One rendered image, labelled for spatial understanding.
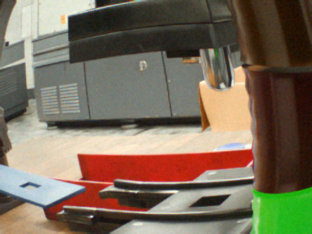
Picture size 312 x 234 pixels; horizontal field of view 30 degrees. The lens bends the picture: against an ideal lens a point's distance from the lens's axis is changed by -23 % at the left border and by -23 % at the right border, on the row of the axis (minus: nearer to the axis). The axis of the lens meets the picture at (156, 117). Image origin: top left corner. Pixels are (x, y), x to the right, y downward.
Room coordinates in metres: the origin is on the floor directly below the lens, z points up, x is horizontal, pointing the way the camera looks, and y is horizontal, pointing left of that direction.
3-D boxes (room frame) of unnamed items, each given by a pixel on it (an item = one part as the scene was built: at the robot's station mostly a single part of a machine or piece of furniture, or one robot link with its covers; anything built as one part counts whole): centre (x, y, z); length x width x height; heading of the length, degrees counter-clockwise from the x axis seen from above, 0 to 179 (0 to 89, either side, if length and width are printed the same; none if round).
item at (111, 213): (0.46, 0.00, 0.98); 0.13 x 0.01 x 0.03; 61
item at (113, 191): (0.56, 0.02, 0.98); 0.07 x 0.02 x 0.01; 61
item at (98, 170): (0.72, 0.02, 0.93); 0.25 x 0.12 x 0.06; 61
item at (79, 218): (0.49, 0.06, 0.98); 0.07 x 0.02 x 0.01; 61
